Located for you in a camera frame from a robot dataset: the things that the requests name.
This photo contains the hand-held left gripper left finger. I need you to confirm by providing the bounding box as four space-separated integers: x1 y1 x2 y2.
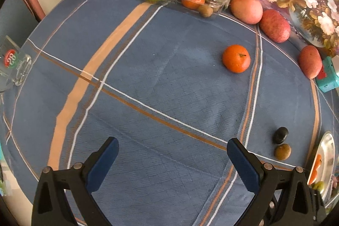
31 137 119 226

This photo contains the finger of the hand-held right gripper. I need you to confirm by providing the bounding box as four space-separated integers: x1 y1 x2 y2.
261 189 285 226

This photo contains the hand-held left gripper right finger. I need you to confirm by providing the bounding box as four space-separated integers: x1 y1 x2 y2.
227 138 314 226

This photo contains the brown kiwi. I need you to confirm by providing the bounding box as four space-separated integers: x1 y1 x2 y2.
198 4 214 17
274 144 292 161

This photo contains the dark plum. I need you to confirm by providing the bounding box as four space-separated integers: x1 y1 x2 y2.
273 127 289 144

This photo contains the blue plaid tablecloth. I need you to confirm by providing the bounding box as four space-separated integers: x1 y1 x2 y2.
0 0 335 226

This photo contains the teal tin box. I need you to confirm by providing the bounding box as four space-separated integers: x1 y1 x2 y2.
316 56 339 93

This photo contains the large red apple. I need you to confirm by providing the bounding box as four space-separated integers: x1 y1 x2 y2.
298 45 323 79

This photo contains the glass mug with logo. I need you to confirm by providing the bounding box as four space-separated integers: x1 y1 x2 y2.
0 35 32 92

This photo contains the dark red apple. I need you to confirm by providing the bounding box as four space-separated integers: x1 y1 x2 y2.
259 9 291 43

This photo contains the pale red apple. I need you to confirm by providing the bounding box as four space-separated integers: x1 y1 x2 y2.
230 0 263 25

